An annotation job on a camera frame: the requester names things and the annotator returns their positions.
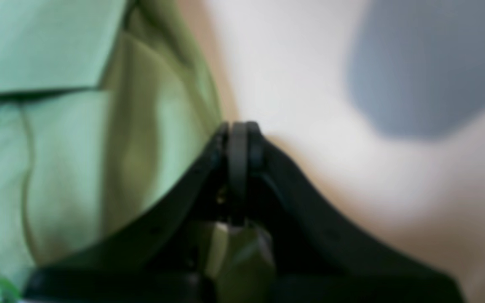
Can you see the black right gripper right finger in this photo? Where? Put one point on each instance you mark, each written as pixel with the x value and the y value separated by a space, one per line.
pixel 320 256

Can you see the light green T-shirt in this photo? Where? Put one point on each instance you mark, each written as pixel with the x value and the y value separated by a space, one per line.
pixel 104 104

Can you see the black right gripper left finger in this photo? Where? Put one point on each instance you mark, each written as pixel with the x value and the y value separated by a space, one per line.
pixel 159 258

